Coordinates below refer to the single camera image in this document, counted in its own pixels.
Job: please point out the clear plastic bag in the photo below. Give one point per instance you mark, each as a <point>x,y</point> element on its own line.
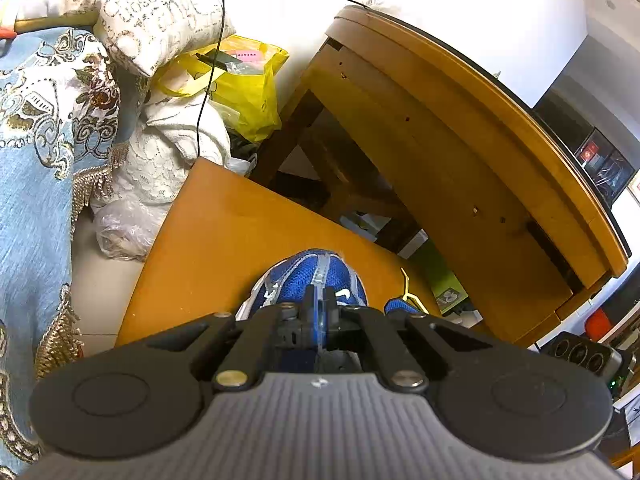
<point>125,230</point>

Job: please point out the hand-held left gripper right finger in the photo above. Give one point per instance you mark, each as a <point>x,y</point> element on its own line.
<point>345,317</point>

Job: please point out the blue floral brocade cover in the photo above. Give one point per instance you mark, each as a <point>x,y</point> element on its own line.
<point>40,160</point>

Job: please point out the small wooden table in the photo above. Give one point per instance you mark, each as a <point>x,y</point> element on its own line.
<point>210,240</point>

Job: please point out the red container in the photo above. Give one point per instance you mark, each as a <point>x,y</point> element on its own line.
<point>598,325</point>

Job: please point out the round wooden dining table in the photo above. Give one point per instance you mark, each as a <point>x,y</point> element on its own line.
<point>450,135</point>

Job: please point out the grey printed pillow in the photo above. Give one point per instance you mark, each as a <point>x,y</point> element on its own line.
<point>150,15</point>

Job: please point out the green box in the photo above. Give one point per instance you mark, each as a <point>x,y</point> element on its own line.
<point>445,280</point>

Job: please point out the crumpled clear plastic wrap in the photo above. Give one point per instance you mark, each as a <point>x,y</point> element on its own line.
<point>384,4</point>

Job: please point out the black appliance with dials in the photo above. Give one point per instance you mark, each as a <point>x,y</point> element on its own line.
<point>580,355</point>

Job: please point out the yellow plastic bag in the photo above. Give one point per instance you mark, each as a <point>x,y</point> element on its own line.
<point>250,95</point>

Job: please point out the dark cabinet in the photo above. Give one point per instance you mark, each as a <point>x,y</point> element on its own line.
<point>565,110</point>

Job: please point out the pink packet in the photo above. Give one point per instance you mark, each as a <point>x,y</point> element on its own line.
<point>248,56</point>

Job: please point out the wooden chair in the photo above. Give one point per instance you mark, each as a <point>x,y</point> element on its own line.
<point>350,180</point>

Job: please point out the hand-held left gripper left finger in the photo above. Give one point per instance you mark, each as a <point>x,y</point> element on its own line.
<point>314,310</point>

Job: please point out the blue running shoe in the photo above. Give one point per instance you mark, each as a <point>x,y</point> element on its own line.
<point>300,275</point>

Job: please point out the neon yellow shoelace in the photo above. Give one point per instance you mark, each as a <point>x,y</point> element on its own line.
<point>409,290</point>

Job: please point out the white lace cloth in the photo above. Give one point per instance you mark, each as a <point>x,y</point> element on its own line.
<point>165,160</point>

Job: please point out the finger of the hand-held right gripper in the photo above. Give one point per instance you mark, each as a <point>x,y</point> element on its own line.
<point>400,305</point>

